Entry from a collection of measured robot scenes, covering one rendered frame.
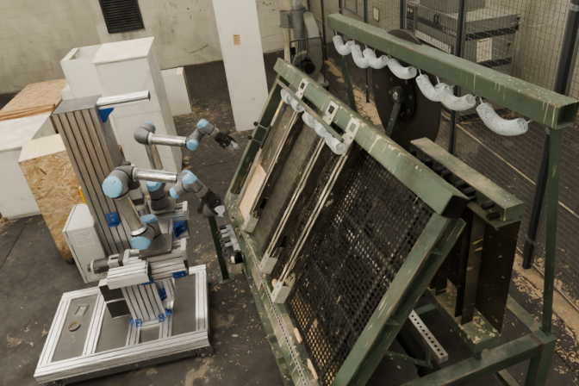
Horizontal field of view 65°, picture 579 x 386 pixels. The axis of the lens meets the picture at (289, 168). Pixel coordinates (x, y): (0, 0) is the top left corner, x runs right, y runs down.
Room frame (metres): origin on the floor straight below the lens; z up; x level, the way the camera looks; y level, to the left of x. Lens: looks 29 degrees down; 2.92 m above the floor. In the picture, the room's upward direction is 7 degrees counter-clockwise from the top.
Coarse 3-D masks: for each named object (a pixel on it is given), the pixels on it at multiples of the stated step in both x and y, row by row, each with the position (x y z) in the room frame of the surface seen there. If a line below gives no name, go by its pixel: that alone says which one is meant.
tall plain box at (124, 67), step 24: (120, 48) 5.43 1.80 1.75; (144, 48) 5.27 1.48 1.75; (120, 72) 4.96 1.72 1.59; (144, 72) 4.99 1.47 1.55; (120, 120) 4.94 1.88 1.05; (144, 120) 4.97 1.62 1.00; (168, 120) 5.41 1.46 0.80; (144, 168) 4.95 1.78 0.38; (168, 168) 4.99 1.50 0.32; (144, 192) 4.97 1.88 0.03
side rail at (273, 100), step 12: (276, 84) 3.43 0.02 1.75; (288, 84) 3.45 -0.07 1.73; (276, 96) 3.42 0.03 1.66; (264, 108) 3.43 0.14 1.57; (276, 108) 3.42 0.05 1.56; (264, 120) 3.39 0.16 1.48; (252, 132) 3.41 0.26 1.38; (264, 132) 3.39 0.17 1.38; (252, 144) 3.36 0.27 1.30; (252, 156) 3.35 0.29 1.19; (240, 168) 3.32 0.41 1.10; (240, 180) 3.32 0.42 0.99
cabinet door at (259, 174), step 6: (258, 168) 3.07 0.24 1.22; (258, 174) 3.02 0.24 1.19; (264, 174) 2.95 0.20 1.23; (252, 180) 3.07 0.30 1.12; (258, 180) 2.98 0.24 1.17; (252, 186) 3.03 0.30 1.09; (258, 186) 2.94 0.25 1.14; (246, 192) 3.06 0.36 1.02; (252, 192) 2.98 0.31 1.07; (246, 198) 3.02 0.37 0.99; (252, 198) 2.93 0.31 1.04; (240, 204) 3.06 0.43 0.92; (246, 204) 2.97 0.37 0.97; (240, 210) 3.01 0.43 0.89; (246, 210) 2.92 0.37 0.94
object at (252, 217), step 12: (300, 84) 2.91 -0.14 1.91; (288, 96) 2.82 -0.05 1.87; (300, 96) 2.82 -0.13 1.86; (300, 120) 2.83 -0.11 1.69; (288, 132) 2.81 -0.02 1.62; (288, 144) 2.80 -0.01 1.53; (276, 156) 2.82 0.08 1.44; (276, 168) 2.77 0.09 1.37; (264, 180) 2.79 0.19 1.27; (276, 180) 2.77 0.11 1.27; (264, 192) 2.74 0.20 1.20; (252, 204) 2.77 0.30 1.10; (264, 204) 2.74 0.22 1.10; (252, 216) 2.71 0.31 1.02; (252, 228) 2.71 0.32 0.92
